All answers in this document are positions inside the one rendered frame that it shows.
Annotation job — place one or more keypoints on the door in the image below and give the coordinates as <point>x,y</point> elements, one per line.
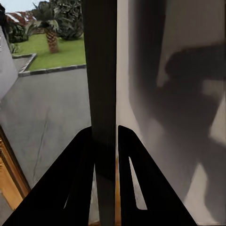
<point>44,96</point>

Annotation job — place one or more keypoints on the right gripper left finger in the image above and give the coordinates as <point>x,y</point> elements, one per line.
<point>62,196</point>

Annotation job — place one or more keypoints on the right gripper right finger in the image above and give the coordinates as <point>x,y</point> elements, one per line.
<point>164,208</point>

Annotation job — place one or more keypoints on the poster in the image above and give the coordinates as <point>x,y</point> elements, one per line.
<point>99,18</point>

